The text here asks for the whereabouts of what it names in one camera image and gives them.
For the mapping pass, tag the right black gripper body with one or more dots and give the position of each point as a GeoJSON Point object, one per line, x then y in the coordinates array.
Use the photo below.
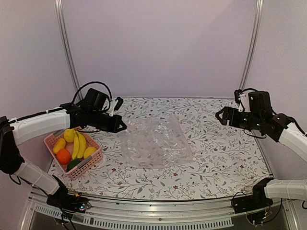
{"type": "Point", "coordinates": [236, 121]}

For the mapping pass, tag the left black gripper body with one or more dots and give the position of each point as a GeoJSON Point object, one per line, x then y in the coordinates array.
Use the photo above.
{"type": "Point", "coordinates": [98, 122]}

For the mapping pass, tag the clear zip top bag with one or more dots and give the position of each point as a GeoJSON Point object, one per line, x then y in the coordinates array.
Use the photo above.
{"type": "Point", "coordinates": [152, 143]}

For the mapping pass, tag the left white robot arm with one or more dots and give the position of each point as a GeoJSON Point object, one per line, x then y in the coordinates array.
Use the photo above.
{"type": "Point", "coordinates": [96, 110]}

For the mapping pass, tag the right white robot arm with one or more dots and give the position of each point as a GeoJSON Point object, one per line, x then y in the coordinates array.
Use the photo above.
{"type": "Point", "coordinates": [255, 112]}

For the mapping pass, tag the yellow mango right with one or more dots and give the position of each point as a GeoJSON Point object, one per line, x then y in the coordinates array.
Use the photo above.
{"type": "Point", "coordinates": [88, 152]}

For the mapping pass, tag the yellow mango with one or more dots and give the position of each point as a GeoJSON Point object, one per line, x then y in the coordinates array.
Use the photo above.
{"type": "Point", "coordinates": [59, 145]}
{"type": "Point", "coordinates": [88, 152]}

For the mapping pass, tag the yellow banana bunch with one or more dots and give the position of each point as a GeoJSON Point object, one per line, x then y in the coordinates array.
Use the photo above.
{"type": "Point", "coordinates": [79, 146]}

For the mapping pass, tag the yellow lemon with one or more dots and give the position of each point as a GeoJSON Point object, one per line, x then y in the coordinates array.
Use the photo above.
{"type": "Point", "coordinates": [69, 135]}

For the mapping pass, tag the yellow mango left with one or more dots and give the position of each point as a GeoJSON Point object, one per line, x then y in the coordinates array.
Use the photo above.
{"type": "Point", "coordinates": [59, 145]}

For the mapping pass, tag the orange fruit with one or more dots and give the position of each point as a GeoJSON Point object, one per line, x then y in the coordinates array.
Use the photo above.
{"type": "Point", "coordinates": [63, 156]}

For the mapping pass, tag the green avocado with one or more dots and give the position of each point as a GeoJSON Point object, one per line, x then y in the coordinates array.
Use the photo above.
{"type": "Point", "coordinates": [72, 164]}

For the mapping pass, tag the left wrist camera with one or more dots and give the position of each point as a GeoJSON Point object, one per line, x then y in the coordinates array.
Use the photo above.
{"type": "Point", "coordinates": [115, 105]}

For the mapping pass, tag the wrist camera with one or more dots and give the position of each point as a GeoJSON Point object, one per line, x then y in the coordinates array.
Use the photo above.
{"type": "Point", "coordinates": [242, 101]}
{"type": "Point", "coordinates": [115, 105]}

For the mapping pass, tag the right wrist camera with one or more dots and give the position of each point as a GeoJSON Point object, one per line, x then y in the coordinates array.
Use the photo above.
{"type": "Point", "coordinates": [242, 101]}

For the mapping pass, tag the front aluminium rail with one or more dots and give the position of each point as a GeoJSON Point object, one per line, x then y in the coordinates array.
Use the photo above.
{"type": "Point", "coordinates": [109, 213]}

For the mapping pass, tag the right aluminium frame post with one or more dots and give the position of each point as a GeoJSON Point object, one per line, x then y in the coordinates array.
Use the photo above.
{"type": "Point", "coordinates": [252, 44]}

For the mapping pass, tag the aluminium frame post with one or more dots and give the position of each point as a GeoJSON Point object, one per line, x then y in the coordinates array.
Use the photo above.
{"type": "Point", "coordinates": [65, 42]}
{"type": "Point", "coordinates": [252, 44]}

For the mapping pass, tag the left aluminium frame post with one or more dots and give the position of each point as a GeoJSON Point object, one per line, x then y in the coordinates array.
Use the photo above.
{"type": "Point", "coordinates": [65, 42]}

